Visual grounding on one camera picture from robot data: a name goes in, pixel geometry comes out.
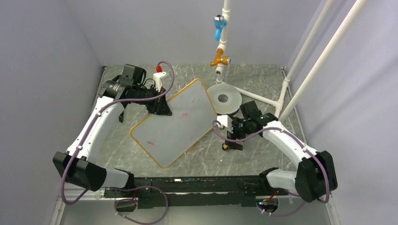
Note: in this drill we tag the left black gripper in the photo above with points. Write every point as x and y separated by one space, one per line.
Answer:
160 107

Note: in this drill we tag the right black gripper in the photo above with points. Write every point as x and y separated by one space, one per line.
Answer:
235 121

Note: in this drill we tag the yellow black eraser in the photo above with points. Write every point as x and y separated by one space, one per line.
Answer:
232 146

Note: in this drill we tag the yellow-framed whiteboard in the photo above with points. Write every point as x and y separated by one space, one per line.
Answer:
165 138

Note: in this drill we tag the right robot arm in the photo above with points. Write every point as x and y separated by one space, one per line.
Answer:
315 175

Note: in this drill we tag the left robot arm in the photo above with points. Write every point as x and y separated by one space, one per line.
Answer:
77 164

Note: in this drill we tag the white perforated disc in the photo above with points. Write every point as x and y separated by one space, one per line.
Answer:
225 98

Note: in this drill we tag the blue valve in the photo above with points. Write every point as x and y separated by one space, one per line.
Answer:
219 23

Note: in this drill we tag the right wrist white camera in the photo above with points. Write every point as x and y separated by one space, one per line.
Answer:
225 122

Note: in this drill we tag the wrist white camera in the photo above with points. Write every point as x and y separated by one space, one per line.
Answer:
225 122
158 77

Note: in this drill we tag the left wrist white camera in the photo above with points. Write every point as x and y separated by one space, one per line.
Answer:
158 77

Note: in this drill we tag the white PVC pipe frame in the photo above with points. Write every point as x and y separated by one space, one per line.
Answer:
332 44

